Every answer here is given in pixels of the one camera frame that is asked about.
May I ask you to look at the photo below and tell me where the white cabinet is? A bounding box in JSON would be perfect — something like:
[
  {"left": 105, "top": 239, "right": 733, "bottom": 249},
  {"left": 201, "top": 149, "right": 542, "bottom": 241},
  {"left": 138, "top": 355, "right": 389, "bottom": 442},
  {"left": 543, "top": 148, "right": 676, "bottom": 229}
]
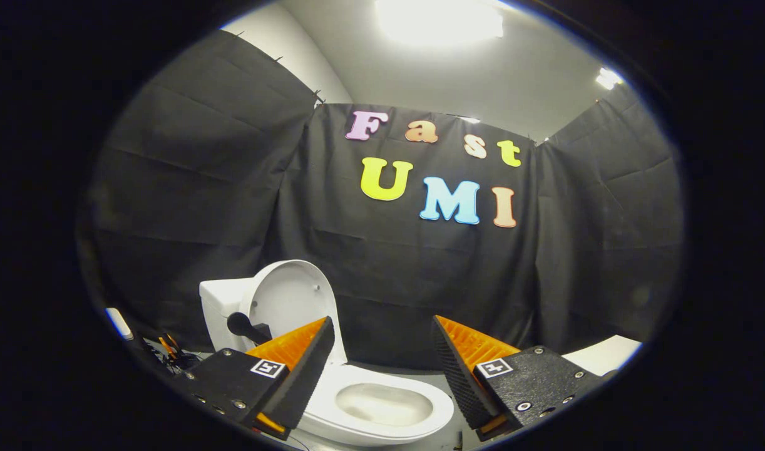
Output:
[{"left": 561, "top": 335, "right": 644, "bottom": 378}]

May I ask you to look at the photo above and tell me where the small white device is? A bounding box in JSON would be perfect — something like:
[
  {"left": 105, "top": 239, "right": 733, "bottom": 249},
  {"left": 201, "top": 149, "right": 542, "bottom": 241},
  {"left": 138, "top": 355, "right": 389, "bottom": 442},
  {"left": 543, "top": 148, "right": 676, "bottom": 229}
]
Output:
[{"left": 105, "top": 307, "right": 135, "bottom": 341}]

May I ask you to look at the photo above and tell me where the white toilet lid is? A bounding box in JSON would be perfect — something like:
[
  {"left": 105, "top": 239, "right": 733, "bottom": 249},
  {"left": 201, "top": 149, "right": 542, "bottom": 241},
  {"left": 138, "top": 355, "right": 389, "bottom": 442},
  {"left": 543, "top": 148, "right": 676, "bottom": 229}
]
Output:
[{"left": 247, "top": 259, "right": 349, "bottom": 365}]

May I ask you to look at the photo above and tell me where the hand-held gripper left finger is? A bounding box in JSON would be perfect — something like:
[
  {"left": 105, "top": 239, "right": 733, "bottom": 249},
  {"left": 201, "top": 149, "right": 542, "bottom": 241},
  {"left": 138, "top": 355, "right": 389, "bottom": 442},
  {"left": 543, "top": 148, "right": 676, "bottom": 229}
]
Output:
[{"left": 181, "top": 316, "right": 337, "bottom": 441}]

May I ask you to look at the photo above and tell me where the white toilet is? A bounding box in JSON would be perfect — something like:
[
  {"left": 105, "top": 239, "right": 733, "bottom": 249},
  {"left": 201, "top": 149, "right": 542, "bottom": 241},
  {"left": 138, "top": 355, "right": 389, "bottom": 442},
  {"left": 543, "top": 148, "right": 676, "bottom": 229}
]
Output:
[{"left": 198, "top": 277, "right": 456, "bottom": 447}]

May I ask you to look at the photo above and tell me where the small ceiling light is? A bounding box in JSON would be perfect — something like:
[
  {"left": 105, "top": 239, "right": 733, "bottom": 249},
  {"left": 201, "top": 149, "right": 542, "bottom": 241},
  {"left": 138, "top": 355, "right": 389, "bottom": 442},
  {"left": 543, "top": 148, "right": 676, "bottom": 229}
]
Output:
[{"left": 595, "top": 67, "right": 625, "bottom": 91}]

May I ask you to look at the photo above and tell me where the black round-ended rod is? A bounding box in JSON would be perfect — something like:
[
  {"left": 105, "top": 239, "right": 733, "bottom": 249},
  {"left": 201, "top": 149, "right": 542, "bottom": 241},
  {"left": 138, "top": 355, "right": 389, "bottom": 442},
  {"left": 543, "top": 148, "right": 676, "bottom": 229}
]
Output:
[{"left": 227, "top": 312, "right": 274, "bottom": 346}]

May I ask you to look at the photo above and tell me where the black backdrop cloth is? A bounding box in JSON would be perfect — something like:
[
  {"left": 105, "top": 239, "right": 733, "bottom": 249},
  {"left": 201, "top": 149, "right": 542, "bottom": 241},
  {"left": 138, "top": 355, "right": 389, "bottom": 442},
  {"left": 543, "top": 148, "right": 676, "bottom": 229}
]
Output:
[{"left": 76, "top": 28, "right": 685, "bottom": 371}]

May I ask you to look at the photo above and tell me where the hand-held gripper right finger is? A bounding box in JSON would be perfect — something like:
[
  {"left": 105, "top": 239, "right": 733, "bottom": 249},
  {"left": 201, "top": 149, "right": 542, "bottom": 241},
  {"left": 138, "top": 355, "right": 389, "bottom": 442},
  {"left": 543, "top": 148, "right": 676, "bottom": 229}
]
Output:
[{"left": 430, "top": 314, "right": 607, "bottom": 443}]

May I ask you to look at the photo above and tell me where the large ceiling light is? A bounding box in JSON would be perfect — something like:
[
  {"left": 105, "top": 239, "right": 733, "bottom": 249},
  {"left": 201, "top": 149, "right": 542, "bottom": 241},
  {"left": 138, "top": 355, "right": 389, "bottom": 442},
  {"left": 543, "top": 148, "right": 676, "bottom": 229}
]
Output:
[{"left": 375, "top": 0, "right": 505, "bottom": 48}]

